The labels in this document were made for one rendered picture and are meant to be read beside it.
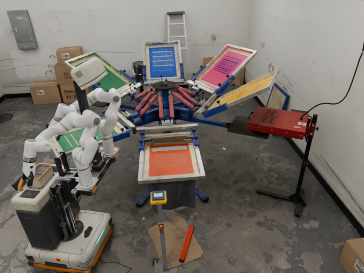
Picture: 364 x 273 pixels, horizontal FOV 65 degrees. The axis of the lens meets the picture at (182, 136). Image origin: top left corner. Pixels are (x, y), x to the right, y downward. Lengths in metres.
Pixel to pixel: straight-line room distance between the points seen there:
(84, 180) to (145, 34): 4.95
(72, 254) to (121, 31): 4.98
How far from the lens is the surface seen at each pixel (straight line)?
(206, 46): 6.91
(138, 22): 6.73
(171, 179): 2.47
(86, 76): 1.99
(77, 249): 3.06
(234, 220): 3.50
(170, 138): 2.92
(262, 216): 3.59
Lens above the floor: 2.54
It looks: 31 degrees down
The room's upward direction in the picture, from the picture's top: 2 degrees counter-clockwise
